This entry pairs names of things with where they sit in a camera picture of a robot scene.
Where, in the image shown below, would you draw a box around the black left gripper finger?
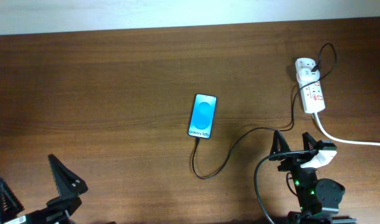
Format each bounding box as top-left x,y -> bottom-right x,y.
0,177 -> 24,224
48,154 -> 88,199

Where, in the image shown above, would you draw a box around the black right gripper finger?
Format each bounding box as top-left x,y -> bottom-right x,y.
269,130 -> 291,161
302,132 -> 317,152

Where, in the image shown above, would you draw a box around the blue Galaxy smartphone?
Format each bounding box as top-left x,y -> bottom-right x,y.
188,93 -> 217,139

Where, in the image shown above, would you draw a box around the black USB charging cable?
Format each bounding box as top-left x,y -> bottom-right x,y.
191,42 -> 338,180

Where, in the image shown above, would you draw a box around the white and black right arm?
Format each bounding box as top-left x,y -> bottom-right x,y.
269,131 -> 356,224

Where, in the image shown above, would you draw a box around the white charger plug adapter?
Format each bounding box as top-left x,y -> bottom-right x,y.
297,67 -> 320,83

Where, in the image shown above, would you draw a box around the white power strip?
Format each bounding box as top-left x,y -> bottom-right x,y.
295,58 -> 325,114

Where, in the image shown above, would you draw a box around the white power strip cord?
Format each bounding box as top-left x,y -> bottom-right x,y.
313,112 -> 380,147

